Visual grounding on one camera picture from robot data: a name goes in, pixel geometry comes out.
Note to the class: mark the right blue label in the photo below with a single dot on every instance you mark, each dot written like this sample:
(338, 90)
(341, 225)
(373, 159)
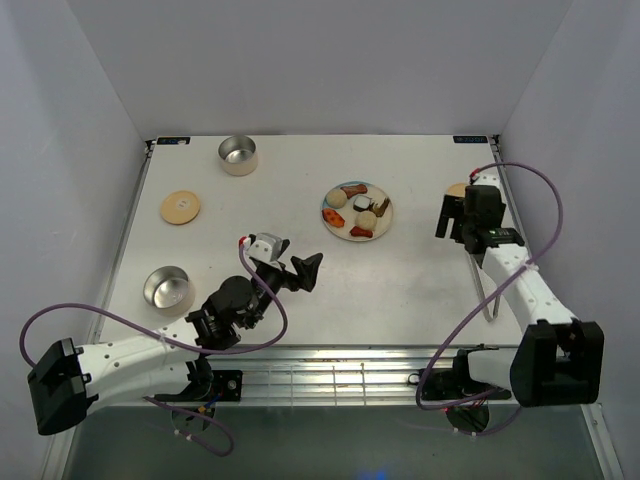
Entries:
(470, 139)

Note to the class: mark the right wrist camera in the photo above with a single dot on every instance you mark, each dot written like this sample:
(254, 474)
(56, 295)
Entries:
(485, 178)

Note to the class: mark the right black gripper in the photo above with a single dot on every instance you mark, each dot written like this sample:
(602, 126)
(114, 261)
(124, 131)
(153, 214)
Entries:
(452, 208)

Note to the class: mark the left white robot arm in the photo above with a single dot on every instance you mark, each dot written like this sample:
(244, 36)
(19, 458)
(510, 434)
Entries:
(70, 381)

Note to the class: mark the near steel lunch bowl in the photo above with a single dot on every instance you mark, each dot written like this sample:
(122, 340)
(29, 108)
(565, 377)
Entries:
(169, 291)

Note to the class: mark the wooden lid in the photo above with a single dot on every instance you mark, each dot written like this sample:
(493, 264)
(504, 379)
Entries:
(457, 190)
(180, 207)

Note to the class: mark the orange carrot slice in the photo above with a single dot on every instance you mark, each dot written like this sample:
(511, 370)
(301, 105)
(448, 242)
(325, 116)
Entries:
(333, 218)

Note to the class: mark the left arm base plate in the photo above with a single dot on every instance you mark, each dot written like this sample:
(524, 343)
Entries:
(211, 386)

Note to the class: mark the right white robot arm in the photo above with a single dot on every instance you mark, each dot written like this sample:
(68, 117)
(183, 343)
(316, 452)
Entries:
(559, 358)

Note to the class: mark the seaweed rice block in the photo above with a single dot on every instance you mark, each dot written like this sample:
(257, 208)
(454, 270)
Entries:
(362, 203)

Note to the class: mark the brown fried shrimp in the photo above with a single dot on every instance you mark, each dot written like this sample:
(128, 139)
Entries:
(379, 209)

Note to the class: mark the blue label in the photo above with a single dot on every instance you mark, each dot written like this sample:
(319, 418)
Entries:
(173, 141)
(470, 139)

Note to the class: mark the steel lunch bowl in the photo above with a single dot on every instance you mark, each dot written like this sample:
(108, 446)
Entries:
(238, 155)
(169, 291)

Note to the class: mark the ceramic food plate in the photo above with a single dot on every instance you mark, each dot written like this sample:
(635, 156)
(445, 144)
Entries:
(349, 214)

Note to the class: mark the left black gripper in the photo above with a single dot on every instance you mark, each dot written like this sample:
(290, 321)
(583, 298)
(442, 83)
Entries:
(306, 271)

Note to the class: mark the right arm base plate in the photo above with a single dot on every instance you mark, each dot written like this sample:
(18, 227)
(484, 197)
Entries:
(443, 384)

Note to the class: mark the far steel lunch bowl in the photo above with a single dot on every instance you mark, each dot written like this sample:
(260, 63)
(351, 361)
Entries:
(238, 155)

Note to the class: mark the red sausage piece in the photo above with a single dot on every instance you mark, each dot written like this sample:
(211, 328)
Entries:
(359, 232)

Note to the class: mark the left wooden lid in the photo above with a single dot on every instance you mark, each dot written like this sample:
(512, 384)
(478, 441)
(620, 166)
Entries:
(180, 207)

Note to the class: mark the meat piece on bone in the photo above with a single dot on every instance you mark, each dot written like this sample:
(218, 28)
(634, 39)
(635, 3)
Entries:
(354, 189)

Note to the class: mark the left blue label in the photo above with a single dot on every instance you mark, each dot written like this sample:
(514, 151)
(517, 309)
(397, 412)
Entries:
(173, 141)

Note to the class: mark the right wooden lid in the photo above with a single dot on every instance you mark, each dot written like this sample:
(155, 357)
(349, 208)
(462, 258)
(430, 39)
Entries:
(457, 190)

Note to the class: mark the rice ball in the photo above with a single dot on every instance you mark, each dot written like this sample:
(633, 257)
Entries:
(336, 198)
(366, 220)

